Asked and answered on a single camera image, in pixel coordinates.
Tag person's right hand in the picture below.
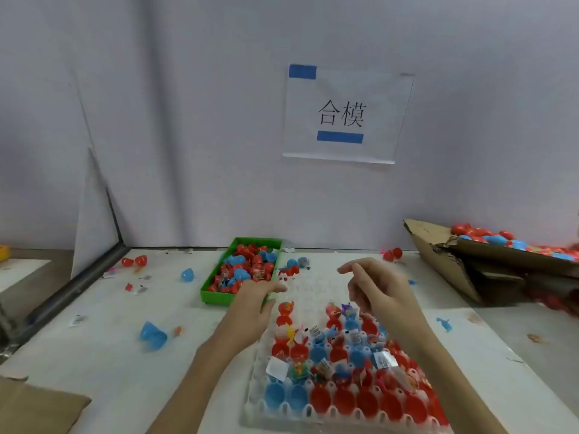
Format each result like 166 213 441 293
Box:
338 258 428 335

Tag person's left hand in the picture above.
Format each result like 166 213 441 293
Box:
214 281 287 358

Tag small capsule cluster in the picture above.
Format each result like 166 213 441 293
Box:
279 256 311 277

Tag cardboard box of capsules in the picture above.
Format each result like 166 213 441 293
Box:
403 218 579 308

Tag blue egg shell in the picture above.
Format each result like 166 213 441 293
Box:
139 321 169 351

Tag pile of finished eggs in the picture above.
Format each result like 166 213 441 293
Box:
451 223 579 263

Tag person's right forearm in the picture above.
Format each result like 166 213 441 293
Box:
398 310 508 434

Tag person's left forearm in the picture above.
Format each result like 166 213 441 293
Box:
145 334 259 434

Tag green plastic tray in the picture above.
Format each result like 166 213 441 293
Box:
200 236 283 307

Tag clear plastic egg tray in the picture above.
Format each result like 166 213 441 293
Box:
242 271 454 434

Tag clear triangular panel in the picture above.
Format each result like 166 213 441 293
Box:
71 147 123 278

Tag white paper sign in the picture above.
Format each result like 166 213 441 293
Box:
282 64 416 165

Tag flat brown cardboard sheet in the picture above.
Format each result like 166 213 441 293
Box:
0 375 92 434

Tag grey metal rail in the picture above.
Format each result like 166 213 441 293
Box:
0 241 130 353

